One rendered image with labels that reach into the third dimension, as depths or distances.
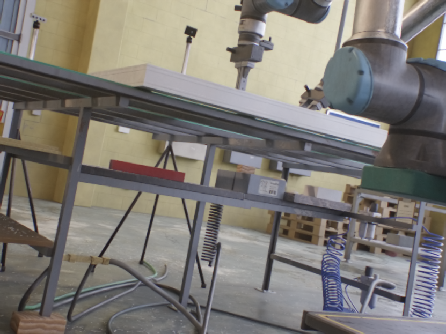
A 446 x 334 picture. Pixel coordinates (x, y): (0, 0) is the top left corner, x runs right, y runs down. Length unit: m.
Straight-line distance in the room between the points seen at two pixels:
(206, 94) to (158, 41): 7.31
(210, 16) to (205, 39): 0.37
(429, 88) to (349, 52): 0.21
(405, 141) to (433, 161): 0.08
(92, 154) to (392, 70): 7.16
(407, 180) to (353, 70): 0.29
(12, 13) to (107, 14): 1.17
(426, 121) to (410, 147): 0.07
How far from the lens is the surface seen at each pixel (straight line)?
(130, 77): 2.03
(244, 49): 2.12
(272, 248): 3.99
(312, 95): 2.48
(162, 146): 9.17
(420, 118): 1.57
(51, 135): 8.68
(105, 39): 8.57
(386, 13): 1.54
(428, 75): 1.58
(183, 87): 1.99
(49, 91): 2.48
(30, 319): 2.27
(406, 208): 6.86
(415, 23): 2.29
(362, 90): 1.44
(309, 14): 2.11
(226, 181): 3.23
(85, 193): 8.46
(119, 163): 2.40
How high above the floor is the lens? 0.60
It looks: 2 degrees up
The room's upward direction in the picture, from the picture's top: 10 degrees clockwise
